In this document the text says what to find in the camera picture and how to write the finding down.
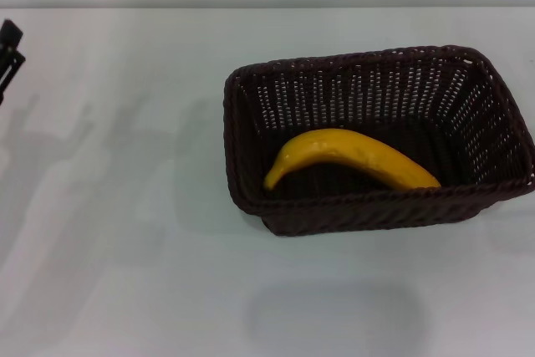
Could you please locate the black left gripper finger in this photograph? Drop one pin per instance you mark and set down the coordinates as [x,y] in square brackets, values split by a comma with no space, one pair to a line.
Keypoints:
[10,68]
[11,33]

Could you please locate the yellow banana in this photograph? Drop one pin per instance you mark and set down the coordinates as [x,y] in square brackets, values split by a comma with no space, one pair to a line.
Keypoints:
[359,152]

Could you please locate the dark brown woven basket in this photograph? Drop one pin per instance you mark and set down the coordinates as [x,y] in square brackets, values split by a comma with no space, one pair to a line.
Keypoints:
[334,217]

